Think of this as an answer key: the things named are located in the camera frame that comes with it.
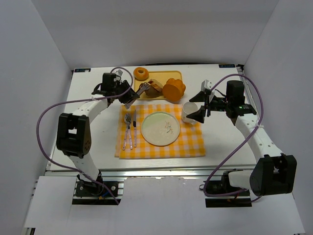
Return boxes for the dark brown croissant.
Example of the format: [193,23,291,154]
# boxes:
[145,87,162,98]

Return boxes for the white ceramic mug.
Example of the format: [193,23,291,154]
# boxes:
[181,102,199,124]

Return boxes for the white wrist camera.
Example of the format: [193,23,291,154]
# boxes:
[201,80,212,95]
[114,69,123,77]

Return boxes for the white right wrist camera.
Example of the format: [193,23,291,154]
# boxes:
[201,80,212,95]

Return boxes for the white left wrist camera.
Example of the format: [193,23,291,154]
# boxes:
[114,69,123,77]

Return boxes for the white foam board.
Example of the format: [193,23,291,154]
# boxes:
[25,176,304,235]

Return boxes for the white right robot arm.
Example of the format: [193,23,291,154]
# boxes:
[187,80,297,196]

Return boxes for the seeded bread slice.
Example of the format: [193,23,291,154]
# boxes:
[149,79,163,93]

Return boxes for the round bagel bun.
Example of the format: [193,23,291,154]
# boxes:
[133,67,149,81]

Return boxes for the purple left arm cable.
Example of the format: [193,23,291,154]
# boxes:
[36,67,134,205]

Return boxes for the large orange brioche loaf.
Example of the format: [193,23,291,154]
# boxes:
[162,78,186,102]

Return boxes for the pale green ceramic plate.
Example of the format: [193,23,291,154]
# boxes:
[141,111,180,146]

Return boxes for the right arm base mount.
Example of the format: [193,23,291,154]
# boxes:
[205,169,252,208]

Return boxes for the pink-handled knife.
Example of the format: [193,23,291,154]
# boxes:
[133,110,137,148]

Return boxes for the pink-handled fork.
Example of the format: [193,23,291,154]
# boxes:
[123,113,133,150]

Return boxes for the yellow plastic tray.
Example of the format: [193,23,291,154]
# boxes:
[133,70,182,100]

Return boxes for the yellow checkered cloth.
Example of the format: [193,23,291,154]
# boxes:
[115,104,205,159]

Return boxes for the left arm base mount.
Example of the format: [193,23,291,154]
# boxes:
[72,175,123,206]

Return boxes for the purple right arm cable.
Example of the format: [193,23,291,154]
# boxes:
[203,74,264,203]

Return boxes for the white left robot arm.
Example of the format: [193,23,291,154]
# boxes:
[56,68,140,183]

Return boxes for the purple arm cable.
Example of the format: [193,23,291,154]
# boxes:
[203,74,264,203]
[36,67,134,205]

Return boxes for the stainless steel tongs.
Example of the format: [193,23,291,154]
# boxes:
[124,82,151,110]

